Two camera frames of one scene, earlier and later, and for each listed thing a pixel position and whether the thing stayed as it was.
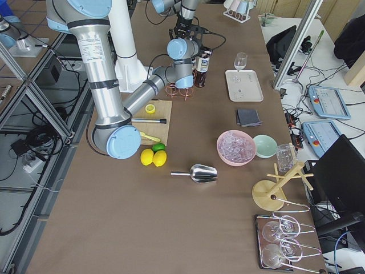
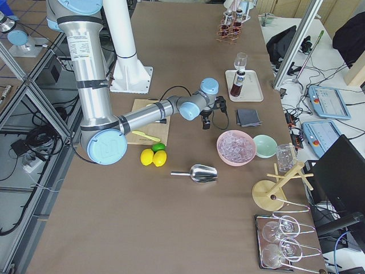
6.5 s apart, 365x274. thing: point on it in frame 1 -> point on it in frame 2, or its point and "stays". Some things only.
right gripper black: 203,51 -> 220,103
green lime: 158,146 stays
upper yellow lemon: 146,156 stays
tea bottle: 200,65 -> 238,83
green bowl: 265,146 stays
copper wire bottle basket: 171,90 -> 229,32
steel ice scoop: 201,173 stays
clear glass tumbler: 286,154 stays
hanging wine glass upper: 288,226 stays
